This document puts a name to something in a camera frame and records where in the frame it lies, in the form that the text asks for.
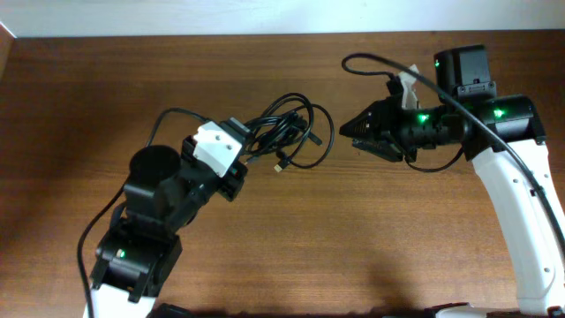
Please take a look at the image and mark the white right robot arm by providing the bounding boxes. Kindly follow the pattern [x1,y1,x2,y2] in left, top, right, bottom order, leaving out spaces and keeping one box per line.
[340,45,564,317]

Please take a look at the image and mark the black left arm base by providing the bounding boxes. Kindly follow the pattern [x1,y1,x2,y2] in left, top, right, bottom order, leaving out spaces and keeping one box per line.
[147,303,198,318]

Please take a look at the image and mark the black cable bundle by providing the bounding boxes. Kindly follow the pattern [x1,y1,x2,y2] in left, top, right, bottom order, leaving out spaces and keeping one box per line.
[241,92,335,173]

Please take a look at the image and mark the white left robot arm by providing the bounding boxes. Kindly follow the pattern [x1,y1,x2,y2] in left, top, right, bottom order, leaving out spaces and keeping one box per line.
[85,144,247,317]

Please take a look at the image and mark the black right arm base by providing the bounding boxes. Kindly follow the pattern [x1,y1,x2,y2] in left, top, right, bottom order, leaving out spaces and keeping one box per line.
[424,302,518,318]

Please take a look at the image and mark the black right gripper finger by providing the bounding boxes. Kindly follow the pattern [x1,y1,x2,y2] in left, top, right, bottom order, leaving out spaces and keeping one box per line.
[339,108,374,136]
[352,139,403,163]

